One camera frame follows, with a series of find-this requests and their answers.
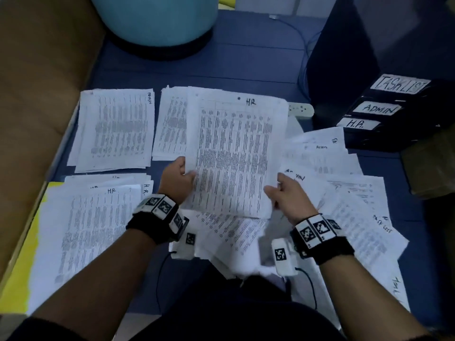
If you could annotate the person's right hand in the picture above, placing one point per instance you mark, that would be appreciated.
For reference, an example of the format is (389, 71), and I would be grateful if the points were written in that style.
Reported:
(291, 202)

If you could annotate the person's left hand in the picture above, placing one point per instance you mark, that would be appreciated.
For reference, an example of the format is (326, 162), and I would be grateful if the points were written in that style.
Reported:
(176, 181)

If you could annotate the pile of printed papers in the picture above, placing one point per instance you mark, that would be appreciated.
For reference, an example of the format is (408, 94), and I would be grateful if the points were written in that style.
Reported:
(348, 202)

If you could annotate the neat stack of printed papers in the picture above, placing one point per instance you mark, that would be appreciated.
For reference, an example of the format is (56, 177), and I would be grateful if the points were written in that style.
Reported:
(114, 131)
(85, 238)
(170, 124)

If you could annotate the printed paper sheet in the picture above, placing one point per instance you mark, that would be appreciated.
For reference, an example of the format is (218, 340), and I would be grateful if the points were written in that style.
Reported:
(234, 152)

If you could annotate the yellow folder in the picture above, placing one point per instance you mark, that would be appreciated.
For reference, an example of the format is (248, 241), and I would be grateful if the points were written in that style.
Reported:
(14, 287)

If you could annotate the person's right forearm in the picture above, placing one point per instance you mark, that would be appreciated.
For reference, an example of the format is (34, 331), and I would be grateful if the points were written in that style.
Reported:
(370, 302)

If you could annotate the person's left forearm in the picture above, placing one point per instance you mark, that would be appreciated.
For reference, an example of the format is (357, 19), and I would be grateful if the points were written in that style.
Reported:
(92, 287)

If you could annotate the person's dark trousers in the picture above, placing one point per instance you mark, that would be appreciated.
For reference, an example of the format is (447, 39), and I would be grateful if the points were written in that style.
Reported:
(234, 312)

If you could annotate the black marker wristband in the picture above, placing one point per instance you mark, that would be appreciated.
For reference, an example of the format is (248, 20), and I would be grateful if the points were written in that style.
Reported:
(321, 239)
(156, 220)

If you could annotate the white power strip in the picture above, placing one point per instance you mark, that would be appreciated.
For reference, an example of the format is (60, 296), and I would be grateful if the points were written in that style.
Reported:
(302, 110)

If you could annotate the brown cardboard box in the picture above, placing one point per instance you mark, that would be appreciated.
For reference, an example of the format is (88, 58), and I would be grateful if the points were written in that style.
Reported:
(430, 167)

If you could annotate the teal cylindrical barrel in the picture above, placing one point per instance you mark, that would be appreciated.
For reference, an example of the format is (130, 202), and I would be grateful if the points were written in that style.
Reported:
(153, 17)

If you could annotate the yellow plastic item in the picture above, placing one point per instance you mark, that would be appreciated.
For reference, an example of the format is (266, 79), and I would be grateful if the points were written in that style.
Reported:
(227, 2)

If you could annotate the white partition panel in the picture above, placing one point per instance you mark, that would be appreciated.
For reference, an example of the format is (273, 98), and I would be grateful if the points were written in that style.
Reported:
(284, 5)

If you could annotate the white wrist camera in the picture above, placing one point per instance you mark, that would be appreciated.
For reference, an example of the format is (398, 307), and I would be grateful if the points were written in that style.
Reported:
(282, 255)
(185, 239)

